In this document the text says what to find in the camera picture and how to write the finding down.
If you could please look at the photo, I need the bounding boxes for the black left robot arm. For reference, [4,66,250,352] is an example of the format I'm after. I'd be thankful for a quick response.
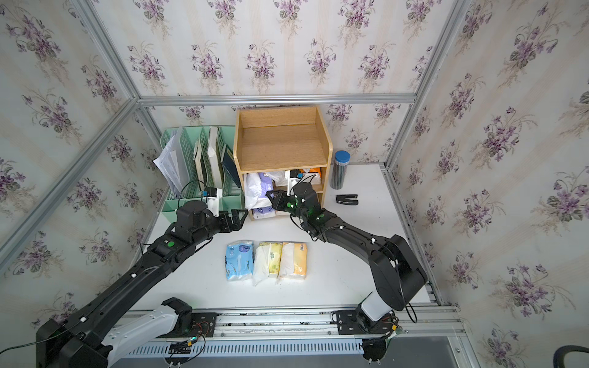
[35,200,247,367]

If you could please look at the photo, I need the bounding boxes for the blue-lidded cylindrical container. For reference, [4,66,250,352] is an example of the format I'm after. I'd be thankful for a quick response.
[330,150,351,190]

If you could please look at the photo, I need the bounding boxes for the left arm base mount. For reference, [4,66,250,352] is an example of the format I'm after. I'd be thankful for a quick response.
[160,297,218,338]

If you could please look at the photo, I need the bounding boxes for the dark blue booklet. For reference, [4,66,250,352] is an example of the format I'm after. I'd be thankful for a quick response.
[221,144,242,189]

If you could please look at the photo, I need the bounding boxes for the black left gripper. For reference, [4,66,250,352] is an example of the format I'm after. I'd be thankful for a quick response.
[189,208,248,248]

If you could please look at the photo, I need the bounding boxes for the wooden three-tier shelf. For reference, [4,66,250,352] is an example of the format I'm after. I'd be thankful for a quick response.
[233,106,333,204]

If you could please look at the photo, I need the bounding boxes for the yellow-green tissue pack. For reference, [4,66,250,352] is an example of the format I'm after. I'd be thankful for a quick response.
[252,242,283,286]

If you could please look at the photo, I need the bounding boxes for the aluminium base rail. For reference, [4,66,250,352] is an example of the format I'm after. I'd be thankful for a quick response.
[113,305,480,367]

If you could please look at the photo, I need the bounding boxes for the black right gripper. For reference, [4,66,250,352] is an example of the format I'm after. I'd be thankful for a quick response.
[263,189,308,224]

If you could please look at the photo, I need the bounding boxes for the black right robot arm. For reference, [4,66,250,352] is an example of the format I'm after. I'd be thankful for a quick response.
[265,182,428,323]

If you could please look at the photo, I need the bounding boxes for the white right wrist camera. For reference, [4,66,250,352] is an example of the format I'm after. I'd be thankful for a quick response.
[285,169,304,196]

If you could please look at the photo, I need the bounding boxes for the orange-yellow tissue pack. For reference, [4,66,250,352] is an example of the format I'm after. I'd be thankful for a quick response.
[279,242,308,279]

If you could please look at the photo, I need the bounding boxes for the green plastic file organizer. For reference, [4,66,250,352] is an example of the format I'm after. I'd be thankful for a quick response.
[161,127,245,222]

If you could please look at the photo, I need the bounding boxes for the orange tissue pack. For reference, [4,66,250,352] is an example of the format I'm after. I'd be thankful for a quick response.
[298,168,321,185]

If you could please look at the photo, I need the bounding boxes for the white purple tissue pack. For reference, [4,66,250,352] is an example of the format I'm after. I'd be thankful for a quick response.
[244,173,274,210]

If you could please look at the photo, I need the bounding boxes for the white paper sheets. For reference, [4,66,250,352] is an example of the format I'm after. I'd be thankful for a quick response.
[153,127,190,199]

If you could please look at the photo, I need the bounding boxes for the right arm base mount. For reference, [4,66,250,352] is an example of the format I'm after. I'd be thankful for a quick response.
[331,310,399,336]

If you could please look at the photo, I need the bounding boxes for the blue tissue pack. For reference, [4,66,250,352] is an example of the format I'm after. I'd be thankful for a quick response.
[225,240,254,282]

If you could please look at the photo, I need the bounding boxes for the black stapler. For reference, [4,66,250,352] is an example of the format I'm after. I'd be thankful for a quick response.
[335,194,359,205]

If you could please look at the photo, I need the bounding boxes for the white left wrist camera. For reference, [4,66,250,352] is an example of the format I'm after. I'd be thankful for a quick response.
[202,187,222,217]

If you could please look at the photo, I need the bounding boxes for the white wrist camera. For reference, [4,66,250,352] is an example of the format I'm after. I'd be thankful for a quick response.
[202,187,222,217]
[285,169,304,196]

